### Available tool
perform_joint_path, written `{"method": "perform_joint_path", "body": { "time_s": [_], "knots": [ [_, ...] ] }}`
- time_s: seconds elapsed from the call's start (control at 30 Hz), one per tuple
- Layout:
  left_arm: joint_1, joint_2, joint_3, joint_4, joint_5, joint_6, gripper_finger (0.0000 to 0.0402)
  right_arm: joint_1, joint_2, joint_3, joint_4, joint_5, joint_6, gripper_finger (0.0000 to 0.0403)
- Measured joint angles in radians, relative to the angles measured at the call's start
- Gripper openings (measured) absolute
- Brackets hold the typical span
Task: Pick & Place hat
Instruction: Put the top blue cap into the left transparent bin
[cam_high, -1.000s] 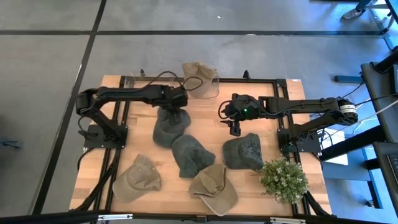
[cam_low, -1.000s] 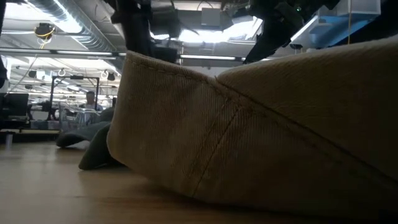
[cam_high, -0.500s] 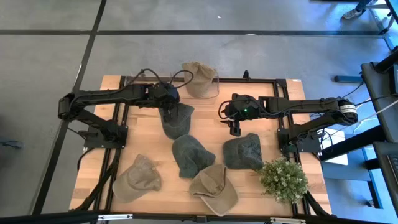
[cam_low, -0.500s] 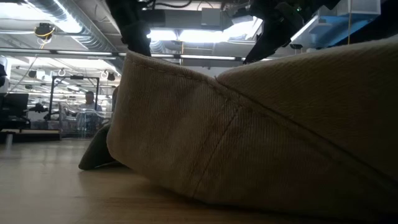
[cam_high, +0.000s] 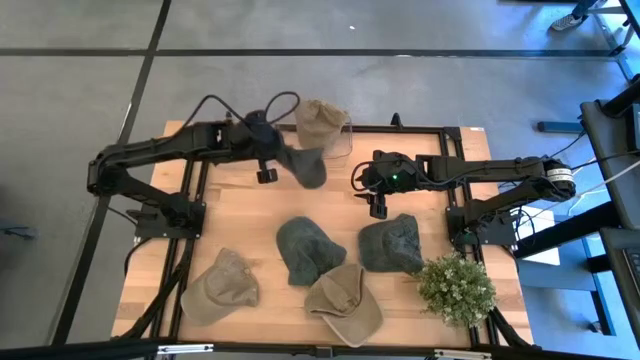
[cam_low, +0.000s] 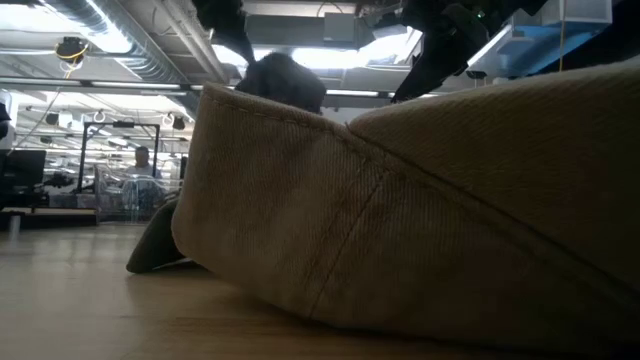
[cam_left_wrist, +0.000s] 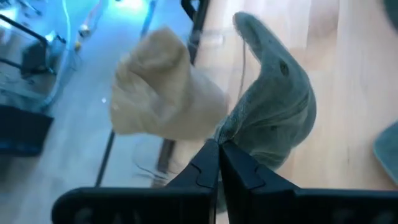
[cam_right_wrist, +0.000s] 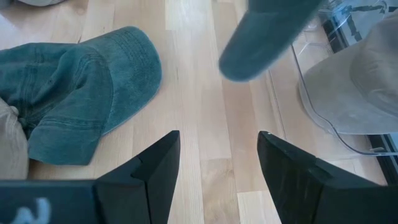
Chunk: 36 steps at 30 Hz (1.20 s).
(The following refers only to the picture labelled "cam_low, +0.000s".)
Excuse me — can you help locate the black stand frame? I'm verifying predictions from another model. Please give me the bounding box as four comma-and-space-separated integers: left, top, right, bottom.
77, 121, 161, 194

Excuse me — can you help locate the black yellow ceiling cable reel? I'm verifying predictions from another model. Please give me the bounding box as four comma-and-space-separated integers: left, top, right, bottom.
54, 36, 90, 64

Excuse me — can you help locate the yellow hanging cable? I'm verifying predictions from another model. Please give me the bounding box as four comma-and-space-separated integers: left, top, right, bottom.
558, 0, 567, 71

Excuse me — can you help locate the black monitor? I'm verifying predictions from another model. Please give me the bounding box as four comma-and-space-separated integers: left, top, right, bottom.
0, 148, 47, 195

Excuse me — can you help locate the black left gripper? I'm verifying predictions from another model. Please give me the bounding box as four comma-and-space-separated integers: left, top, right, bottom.
192, 0, 256, 64

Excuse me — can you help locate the background work desk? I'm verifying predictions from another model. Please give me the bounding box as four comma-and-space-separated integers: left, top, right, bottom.
0, 192, 99, 231

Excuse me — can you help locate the tan cap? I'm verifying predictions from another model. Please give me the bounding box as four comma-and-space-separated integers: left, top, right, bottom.
171, 59, 640, 359

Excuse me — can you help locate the round silver ceiling duct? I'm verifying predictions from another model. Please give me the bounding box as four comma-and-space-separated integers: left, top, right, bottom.
44, 0, 229, 84

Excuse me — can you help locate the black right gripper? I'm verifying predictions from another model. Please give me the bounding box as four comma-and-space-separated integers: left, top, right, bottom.
392, 0, 549, 104

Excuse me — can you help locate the rectangular ceiling duct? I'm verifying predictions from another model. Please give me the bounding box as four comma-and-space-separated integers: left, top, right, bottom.
467, 0, 614, 79

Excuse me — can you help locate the person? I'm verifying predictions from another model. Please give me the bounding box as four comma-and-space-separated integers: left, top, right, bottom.
123, 145, 164, 180

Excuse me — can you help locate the long ceiling light strip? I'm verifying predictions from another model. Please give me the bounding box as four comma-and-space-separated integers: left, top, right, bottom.
0, 77, 191, 96

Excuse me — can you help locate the dark green cap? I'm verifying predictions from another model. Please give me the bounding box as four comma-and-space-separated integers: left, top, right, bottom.
234, 51, 327, 115
125, 197, 189, 275

